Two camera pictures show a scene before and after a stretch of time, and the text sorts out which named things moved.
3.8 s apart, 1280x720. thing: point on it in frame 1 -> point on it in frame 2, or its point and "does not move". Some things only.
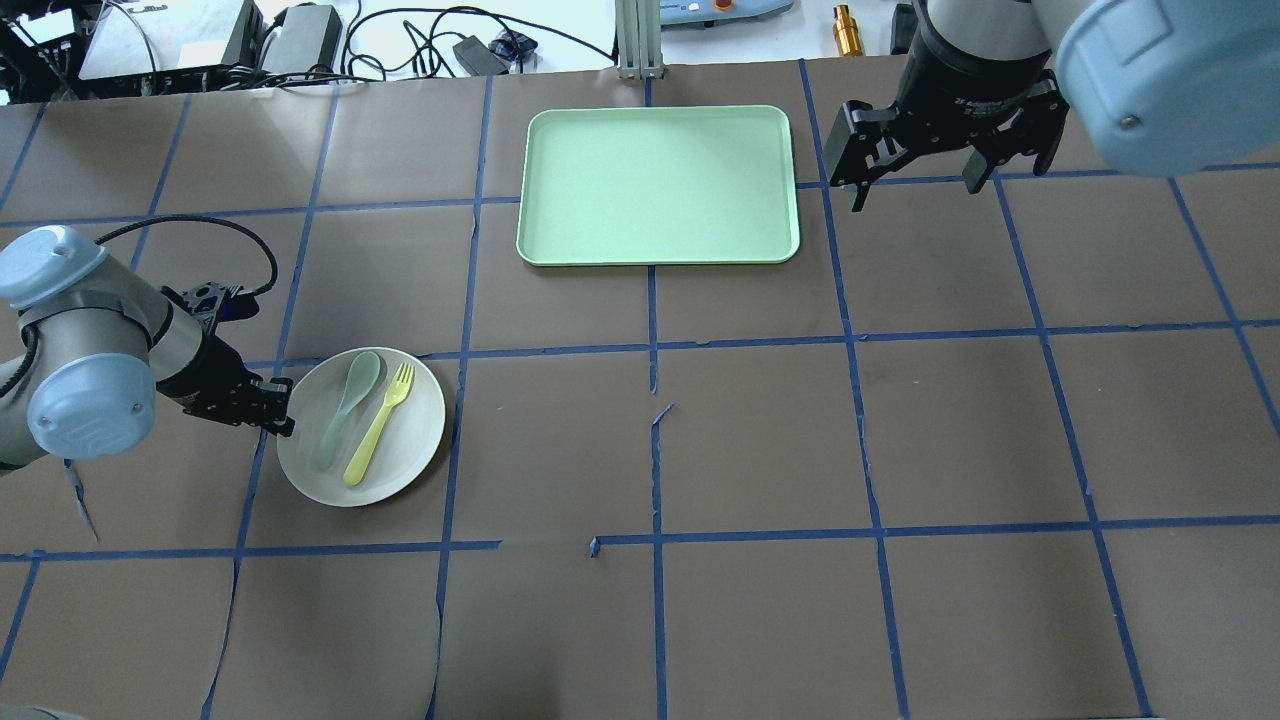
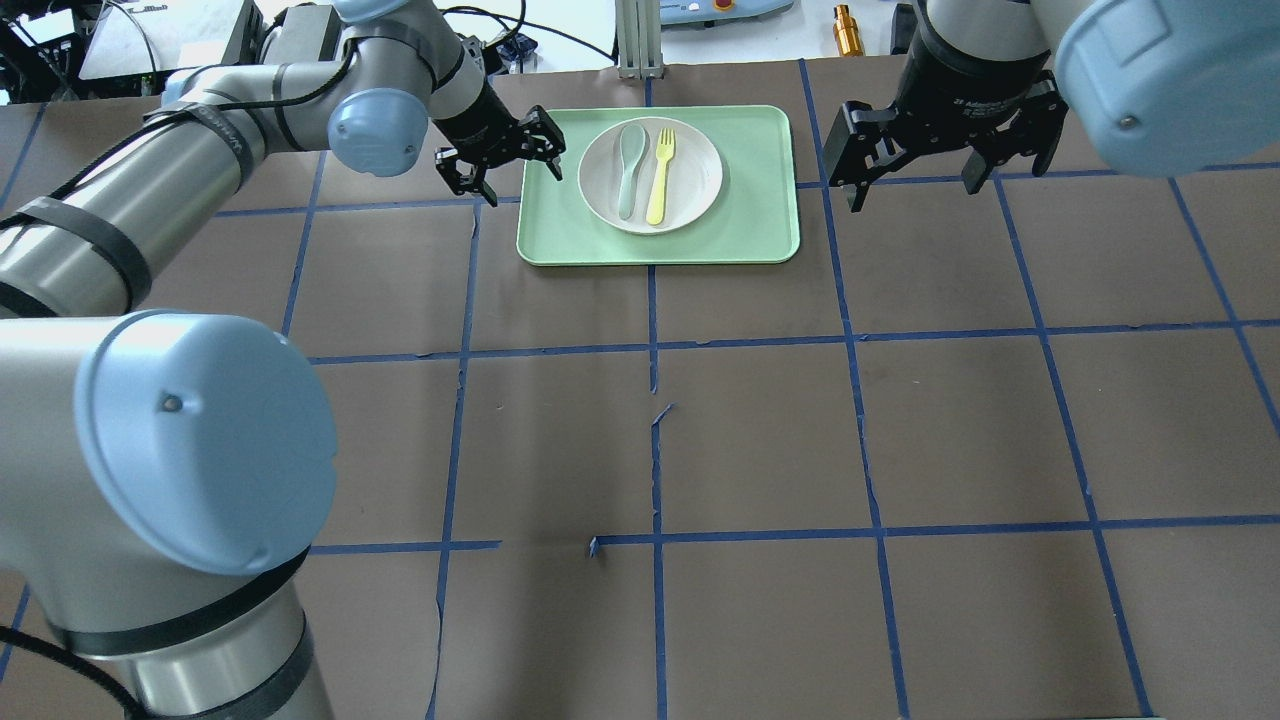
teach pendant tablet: (707, 11) does not move
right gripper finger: (1035, 128) does not move
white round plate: (365, 421) -> (694, 175)
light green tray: (658, 185) does not move
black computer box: (147, 36) does not move
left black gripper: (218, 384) -> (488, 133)
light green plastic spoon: (362, 375) -> (632, 141)
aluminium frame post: (640, 39) does not move
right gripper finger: (861, 142) does not move
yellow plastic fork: (398, 387) -> (666, 146)
